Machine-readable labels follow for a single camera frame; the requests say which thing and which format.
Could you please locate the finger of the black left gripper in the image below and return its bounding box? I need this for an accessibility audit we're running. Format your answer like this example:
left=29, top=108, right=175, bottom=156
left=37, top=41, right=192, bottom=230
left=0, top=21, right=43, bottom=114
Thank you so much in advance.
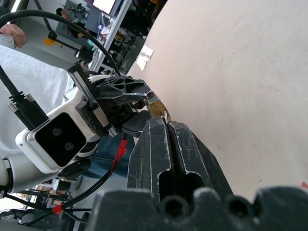
left=122, top=110, right=154, bottom=138
left=95, top=75, right=155, bottom=100

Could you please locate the clear tape piece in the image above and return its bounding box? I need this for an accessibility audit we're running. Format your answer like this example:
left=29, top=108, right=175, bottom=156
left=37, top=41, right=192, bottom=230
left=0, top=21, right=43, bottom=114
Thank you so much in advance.
left=136, top=45, right=154, bottom=72

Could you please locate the black wire with red connector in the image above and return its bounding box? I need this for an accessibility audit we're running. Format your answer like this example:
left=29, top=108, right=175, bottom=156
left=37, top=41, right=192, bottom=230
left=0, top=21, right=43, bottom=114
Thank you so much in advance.
left=24, top=133, right=129, bottom=227

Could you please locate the white metal post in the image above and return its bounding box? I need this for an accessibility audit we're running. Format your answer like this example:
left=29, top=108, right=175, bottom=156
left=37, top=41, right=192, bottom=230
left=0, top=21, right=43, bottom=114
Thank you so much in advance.
left=90, top=0, right=133, bottom=73

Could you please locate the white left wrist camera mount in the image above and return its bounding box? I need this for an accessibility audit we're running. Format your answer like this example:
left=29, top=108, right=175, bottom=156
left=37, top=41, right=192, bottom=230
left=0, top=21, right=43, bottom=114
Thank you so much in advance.
left=15, top=91, right=100, bottom=174

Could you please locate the black camera cable with plug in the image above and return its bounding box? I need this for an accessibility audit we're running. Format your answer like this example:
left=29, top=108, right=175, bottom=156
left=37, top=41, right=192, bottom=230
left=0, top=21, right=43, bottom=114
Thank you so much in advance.
left=0, top=64, right=50, bottom=131

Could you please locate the black stand with orange clip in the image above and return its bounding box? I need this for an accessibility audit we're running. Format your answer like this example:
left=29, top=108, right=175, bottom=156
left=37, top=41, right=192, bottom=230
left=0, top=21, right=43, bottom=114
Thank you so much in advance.
left=33, top=0, right=88, bottom=60

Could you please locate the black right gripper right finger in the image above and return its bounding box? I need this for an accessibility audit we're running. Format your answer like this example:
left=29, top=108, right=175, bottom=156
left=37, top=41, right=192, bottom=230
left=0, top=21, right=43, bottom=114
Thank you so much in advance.
left=169, top=121, right=233, bottom=200

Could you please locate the white handheld controller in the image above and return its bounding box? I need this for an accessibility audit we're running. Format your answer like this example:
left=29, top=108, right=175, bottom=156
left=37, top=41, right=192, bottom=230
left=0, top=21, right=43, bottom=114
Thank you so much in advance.
left=0, top=33, right=16, bottom=48

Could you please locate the bright computer monitor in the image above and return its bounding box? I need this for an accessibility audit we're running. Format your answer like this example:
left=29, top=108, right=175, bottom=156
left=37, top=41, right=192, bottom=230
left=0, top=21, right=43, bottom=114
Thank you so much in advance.
left=92, top=0, right=116, bottom=14

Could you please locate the thick black looping cable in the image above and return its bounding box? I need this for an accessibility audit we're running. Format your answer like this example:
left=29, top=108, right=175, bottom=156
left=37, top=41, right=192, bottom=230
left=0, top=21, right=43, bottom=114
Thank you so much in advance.
left=0, top=10, right=121, bottom=77

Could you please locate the person's bare hand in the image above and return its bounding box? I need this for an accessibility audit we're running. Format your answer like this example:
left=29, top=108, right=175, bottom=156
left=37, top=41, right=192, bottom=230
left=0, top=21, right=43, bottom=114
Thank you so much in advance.
left=0, top=24, right=27, bottom=49

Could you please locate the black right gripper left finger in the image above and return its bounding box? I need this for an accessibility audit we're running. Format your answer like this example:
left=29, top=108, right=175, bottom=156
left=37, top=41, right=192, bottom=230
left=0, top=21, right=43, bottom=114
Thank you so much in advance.
left=127, top=117, right=174, bottom=203

